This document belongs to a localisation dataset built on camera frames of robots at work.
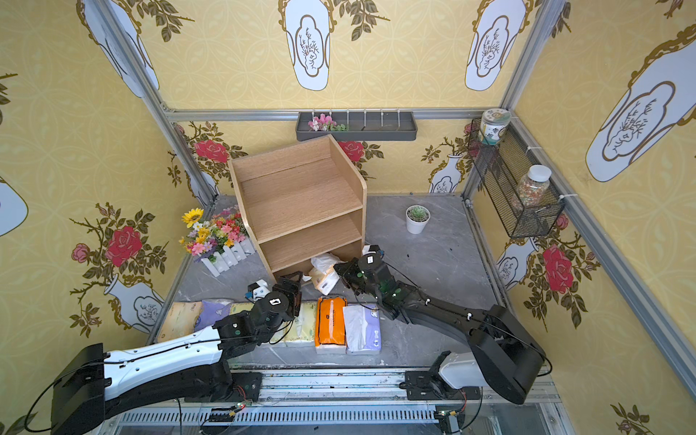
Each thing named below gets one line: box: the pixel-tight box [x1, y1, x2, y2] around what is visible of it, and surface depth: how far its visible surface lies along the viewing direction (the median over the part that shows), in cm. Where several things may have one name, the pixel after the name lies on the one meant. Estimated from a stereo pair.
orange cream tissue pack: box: [157, 300, 203, 343], surface depth 84 cm
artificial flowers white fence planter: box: [179, 204, 256, 278], surface depth 91 cm
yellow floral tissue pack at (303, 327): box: [280, 300, 318, 343], surface depth 81 cm
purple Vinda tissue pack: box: [193, 299, 232, 332], surface depth 85 cm
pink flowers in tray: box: [307, 113, 347, 132], surface depth 89 cm
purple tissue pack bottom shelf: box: [342, 302, 382, 355], surface depth 79 cm
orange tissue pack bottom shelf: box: [308, 252, 348, 296], surface depth 83 cm
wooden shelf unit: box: [227, 134, 368, 283], surface depth 81 cm
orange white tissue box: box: [314, 296, 348, 355], surface depth 80 cm
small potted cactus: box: [405, 204, 432, 235], surface depth 105 cm
